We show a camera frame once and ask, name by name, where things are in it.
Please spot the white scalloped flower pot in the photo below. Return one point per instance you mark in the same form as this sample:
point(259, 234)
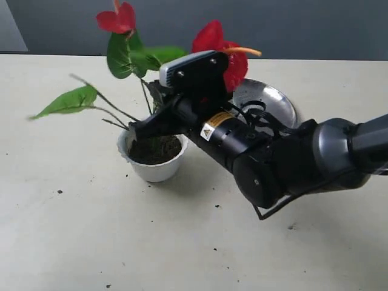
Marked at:
point(152, 173)

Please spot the artificial red anthurium plant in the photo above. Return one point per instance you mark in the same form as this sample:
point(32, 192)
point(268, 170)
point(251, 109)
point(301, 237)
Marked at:
point(127, 55)

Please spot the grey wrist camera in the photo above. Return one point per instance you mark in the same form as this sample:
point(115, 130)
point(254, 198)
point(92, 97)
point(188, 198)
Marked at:
point(196, 75)

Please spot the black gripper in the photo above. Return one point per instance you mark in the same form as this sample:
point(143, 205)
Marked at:
point(229, 141)

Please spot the round metal plate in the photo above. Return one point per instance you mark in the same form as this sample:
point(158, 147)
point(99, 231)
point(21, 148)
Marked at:
point(252, 94)

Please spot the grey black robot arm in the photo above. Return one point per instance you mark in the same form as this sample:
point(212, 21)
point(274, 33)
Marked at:
point(272, 164)

